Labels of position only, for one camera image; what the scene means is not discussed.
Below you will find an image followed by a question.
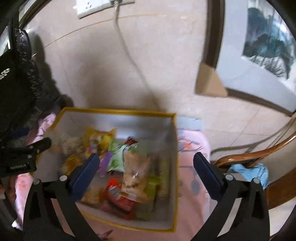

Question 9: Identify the round bread packet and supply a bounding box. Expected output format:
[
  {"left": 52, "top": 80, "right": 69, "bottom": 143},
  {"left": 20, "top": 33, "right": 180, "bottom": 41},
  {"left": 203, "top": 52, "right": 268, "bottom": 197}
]
[{"left": 58, "top": 137, "right": 85, "bottom": 158}]

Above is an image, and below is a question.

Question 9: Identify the red snack packet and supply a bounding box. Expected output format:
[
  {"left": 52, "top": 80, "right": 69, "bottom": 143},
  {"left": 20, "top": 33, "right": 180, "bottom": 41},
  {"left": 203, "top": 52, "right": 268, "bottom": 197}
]
[{"left": 100, "top": 178, "right": 137, "bottom": 220}]

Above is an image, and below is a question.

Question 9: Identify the pink snack packet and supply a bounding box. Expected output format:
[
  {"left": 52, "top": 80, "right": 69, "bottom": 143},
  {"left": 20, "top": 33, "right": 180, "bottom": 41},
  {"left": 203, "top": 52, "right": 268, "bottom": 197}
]
[{"left": 99, "top": 152, "right": 112, "bottom": 177}]

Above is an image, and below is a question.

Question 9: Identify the tan cracker snack bag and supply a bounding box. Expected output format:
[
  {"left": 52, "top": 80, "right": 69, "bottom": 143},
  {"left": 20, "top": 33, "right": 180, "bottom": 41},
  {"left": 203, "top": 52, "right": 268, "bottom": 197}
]
[{"left": 121, "top": 151, "right": 151, "bottom": 203}]

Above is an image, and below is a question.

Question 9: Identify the yellow green snack packet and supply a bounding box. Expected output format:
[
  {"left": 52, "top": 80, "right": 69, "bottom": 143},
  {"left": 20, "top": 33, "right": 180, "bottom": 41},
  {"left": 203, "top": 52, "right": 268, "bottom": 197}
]
[{"left": 145, "top": 175, "right": 162, "bottom": 201}]

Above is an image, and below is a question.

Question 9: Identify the blue cloth on chair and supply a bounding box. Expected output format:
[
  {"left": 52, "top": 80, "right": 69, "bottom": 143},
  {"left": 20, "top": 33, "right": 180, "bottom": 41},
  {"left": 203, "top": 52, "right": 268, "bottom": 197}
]
[{"left": 227, "top": 163, "right": 270, "bottom": 189}]

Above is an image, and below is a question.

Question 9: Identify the dark carved wooden furniture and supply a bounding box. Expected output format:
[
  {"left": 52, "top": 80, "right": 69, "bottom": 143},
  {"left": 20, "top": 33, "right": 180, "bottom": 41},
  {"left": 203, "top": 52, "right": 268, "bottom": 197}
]
[{"left": 1, "top": 1, "right": 73, "bottom": 148}]

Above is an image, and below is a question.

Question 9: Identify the wooden armchair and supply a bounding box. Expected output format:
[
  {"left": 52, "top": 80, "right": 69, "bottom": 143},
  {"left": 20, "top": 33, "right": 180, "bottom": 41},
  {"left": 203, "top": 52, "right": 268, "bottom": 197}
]
[{"left": 214, "top": 117, "right": 296, "bottom": 212}]

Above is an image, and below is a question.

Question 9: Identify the yellow cardboard box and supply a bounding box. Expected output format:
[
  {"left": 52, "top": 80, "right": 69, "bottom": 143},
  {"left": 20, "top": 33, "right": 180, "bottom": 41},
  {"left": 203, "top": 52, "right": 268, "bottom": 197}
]
[{"left": 33, "top": 108, "right": 178, "bottom": 232}]

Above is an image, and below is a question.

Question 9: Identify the pink floral tablecloth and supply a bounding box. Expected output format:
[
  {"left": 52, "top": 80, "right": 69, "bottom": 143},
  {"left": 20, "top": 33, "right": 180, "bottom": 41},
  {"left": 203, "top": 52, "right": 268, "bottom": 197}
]
[{"left": 14, "top": 111, "right": 211, "bottom": 241}]

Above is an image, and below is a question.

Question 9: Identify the cardboard corner protector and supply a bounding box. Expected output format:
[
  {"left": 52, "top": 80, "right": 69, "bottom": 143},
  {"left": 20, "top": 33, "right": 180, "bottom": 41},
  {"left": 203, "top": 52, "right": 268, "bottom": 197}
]
[{"left": 195, "top": 62, "right": 228, "bottom": 98}]

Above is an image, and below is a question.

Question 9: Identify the large framed lotus painting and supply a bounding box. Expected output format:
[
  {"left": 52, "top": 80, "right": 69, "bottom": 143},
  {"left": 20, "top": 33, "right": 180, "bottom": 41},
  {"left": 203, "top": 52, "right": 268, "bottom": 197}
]
[{"left": 203, "top": 1, "right": 295, "bottom": 115}]

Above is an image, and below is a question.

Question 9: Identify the white wall socket pair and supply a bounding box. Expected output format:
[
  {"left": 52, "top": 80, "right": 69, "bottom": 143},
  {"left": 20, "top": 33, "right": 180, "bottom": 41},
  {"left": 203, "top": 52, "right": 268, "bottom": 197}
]
[{"left": 73, "top": 0, "right": 135, "bottom": 19}]

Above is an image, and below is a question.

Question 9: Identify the grey plug and cable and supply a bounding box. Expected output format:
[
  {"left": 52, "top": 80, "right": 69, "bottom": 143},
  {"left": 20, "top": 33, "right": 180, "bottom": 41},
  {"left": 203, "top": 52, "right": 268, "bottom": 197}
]
[{"left": 110, "top": 0, "right": 163, "bottom": 110}]

